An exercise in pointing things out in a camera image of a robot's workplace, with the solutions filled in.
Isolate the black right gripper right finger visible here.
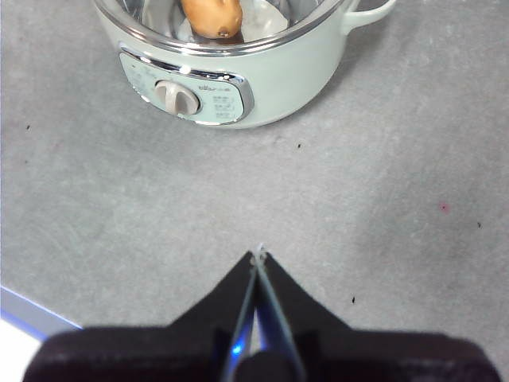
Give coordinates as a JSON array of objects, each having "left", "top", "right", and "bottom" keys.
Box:
[{"left": 238, "top": 249, "right": 501, "bottom": 382}]

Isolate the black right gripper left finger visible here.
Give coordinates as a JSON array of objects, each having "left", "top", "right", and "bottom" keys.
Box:
[{"left": 22, "top": 250, "right": 258, "bottom": 382}]

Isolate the pale green electric pot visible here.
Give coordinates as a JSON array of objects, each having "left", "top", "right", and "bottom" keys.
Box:
[{"left": 93, "top": 0, "right": 398, "bottom": 130}]

